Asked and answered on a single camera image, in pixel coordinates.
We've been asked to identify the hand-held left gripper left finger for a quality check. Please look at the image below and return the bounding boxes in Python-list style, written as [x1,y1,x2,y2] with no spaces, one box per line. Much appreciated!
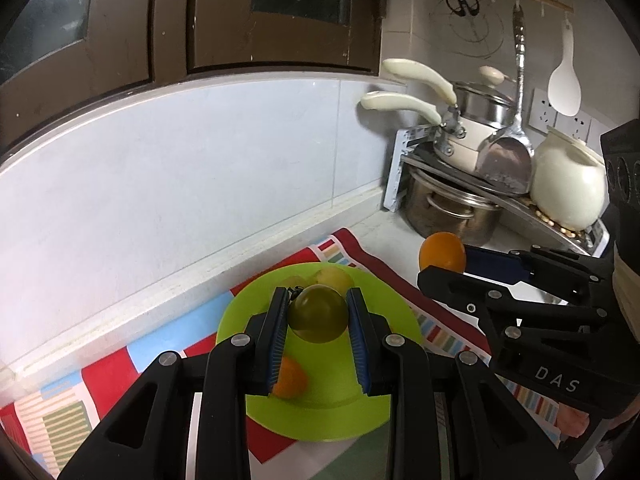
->
[57,285,293,480]

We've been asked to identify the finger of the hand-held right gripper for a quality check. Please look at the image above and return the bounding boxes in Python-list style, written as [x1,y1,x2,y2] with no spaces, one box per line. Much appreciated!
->
[462,244,618,311]
[416,266,615,357]

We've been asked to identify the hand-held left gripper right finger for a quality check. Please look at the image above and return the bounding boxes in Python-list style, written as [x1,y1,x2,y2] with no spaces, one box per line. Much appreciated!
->
[347,287,593,480]

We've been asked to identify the small orange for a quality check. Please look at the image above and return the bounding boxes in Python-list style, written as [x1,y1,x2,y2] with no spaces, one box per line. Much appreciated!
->
[270,355,309,400]

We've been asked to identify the small green mandarin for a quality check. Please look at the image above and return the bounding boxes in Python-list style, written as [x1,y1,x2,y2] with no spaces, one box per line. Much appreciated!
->
[287,284,349,345]

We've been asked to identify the small yellow plum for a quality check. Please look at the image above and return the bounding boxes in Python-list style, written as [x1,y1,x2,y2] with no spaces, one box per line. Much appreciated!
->
[317,266,353,297]

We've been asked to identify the green plate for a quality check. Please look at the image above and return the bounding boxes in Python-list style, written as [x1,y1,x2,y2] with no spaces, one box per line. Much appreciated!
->
[215,261,425,443]

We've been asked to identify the person's right hand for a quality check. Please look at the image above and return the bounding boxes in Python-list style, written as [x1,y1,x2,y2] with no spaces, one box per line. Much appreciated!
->
[557,402,592,443]

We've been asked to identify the large steel pot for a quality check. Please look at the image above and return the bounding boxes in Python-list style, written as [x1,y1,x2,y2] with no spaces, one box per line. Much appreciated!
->
[404,167,505,247]

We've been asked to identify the metal spatula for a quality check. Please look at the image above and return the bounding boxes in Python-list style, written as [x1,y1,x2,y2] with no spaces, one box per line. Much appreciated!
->
[475,2,533,196]

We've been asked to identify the white ceramic pot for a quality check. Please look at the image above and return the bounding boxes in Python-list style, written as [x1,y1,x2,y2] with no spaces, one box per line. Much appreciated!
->
[530,127,608,231]

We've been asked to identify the metal dish rack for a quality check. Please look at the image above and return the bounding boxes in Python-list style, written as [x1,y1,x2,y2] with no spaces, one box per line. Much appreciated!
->
[384,127,611,256]

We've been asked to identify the colourful patchwork cloth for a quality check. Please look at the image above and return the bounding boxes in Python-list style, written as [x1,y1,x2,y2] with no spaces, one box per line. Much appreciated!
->
[0,227,561,480]

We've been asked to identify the white rice spoon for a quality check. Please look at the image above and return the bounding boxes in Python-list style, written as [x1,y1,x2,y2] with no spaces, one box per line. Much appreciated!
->
[547,17,583,117]

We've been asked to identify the brown framed window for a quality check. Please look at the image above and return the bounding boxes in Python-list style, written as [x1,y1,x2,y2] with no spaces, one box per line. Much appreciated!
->
[187,0,388,78]
[0,0,193,126]

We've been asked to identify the steel saucepan with cream handle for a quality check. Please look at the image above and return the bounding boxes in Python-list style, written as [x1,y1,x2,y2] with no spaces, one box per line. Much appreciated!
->
[382,58,516,131]

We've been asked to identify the white wall socket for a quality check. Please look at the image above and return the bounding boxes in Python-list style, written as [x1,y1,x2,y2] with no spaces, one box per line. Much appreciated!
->
[529,87,606,143]

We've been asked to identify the wire trivet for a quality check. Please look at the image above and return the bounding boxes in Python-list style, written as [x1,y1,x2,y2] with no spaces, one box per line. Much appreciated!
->
[432,0,506,58]

